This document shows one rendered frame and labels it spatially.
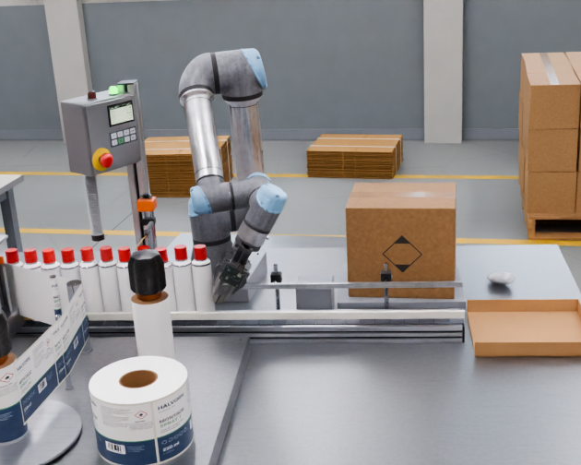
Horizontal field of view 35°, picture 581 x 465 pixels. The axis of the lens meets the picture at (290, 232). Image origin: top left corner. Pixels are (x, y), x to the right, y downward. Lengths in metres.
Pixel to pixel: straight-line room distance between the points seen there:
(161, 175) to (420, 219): 4.17
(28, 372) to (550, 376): 1.20
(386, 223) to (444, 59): 5.01
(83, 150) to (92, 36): 5.89
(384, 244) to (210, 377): 0.67
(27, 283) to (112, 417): 0.73
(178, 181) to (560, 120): 2.67
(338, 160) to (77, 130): 4.44
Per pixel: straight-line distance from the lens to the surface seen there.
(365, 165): 6.70
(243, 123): 2.64
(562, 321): 2.57
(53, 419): 2.11
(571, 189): 5.50
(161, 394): 1.86
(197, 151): 2.46
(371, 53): 7.65
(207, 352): 2.32
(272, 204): 2.31
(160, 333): 2.20
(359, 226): 2.57
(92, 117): 2.40
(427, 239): 2.57
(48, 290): 2.46
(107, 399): 1.87
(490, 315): 2.58
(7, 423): 2.03
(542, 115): 5.38
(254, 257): 2.84
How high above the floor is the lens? 1.93
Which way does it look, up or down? 20 degrees down
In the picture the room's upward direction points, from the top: 3 degrees counter-clockwise
